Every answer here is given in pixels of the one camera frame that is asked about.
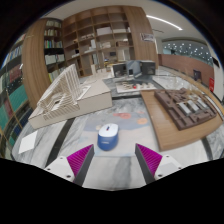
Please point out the white paper sheet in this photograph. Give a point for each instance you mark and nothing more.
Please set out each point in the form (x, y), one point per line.
(28, 142)

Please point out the light blue printed mouse pad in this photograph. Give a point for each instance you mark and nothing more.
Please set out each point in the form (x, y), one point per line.
(133, 131)

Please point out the group of small ceiling lights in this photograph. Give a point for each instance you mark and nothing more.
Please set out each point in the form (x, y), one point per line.
(188, 50)

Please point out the large wooden shelf unit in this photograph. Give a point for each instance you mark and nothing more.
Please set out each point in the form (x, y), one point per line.
(103, 36)

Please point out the blue and white computer mouse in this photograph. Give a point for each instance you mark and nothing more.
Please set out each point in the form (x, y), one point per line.
(108, 137)

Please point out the narrow dark bookshelf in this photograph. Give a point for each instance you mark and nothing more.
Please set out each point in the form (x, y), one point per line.
(54, 50)

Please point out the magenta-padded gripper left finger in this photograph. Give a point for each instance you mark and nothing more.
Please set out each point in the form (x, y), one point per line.
(80, 160)

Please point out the white poster sign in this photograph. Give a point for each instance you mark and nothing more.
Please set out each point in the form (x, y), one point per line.
(147, 37)

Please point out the brown model with wooden base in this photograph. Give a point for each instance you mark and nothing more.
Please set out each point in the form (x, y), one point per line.
(176, 116)

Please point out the white architectural model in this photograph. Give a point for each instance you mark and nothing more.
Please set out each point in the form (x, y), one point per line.
(71, 100)

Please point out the grey box-shaped model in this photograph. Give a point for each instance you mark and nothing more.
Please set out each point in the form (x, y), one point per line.
(119, 70)
(148, 68)
(134, 69)

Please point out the red standing sign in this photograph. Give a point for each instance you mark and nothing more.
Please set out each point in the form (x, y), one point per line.
(211, 84)

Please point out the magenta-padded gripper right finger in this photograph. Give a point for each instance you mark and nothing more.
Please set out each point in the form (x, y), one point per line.
(150, 159)

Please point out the long ceiling light strip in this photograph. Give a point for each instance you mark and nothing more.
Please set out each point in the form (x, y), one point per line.
(164, 22)

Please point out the white board with small models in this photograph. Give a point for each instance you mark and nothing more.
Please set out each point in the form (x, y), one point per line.
(135, 87)

